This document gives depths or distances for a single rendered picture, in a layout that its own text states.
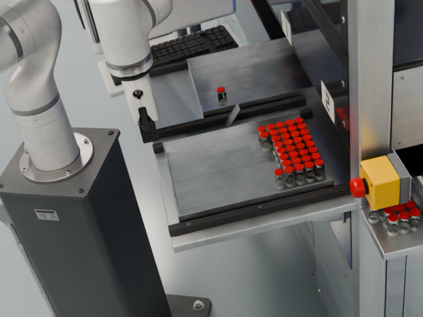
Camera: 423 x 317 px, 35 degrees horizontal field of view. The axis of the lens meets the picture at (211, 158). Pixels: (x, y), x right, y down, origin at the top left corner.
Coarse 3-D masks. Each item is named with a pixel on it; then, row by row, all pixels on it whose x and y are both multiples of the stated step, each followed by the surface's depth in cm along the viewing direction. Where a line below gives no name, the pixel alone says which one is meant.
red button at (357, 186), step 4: (352, 180) 130; (356, 180) 130; (360, 180) 129; (352, 184) 130; (356, 184) 129; (360, 184) 129; (352, 188) 130; (356, 188) 129; (360, 188) 129; (364, 188) 129; (352, 192) 130; (356, 192) 129; (360, 192) 129; (364, 192) 129; (356, 196) 130; (360, 196) 130; (364, 196) 130
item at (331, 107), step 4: (324, 88) 148; (324, 92) 149; (328, 92) 146; (324, 96) 150; (328, 96) 146; (324, 100) 151; (332, 100) 144; (324, 104) 152; (332, 104) 144; (332, 108) 145; (328, 112) 150; (332, 112) 146; (332, 116) 147; (332, 120) 148
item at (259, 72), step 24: (240, 48) 190; (264, 48) 192; (288, 48) 192; (192, 72) 190; (216, 72) 188; (240, 72) 187; (264, 72) 185; (288, 72) 183; (216, 96) 180; (240, 96) 178; (264, 96) 177; (288, 96) 172; (312, 96) 173
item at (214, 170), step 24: (264, 120) 164; (168, 144) 163; (192, 144) 165; (216, 144) 165; (240, 144) 163; (168, 168) 156; (192, 168) 159; (216, 168) 158; (240, 168) 157; (264, 168) 156; (192, 192) 153; (216, 192) 152; (240, 192) 151; (264, 192) 150; (288, 192) 145; (192, 216) 144
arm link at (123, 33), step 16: (96, 0) 113; (112, 0) 113; (128, 0) 114; (144, 0) 119; (96, 16) 116; (112, 16) 114; (128, 16) 115; (144, 16) 119; (112, 32) 116; (128, 32) 117; (144, 32) 120; (112, 48) 119; (128, 48) 119; (144, 48) 121; (112, 64) 122; (128, 64) 121
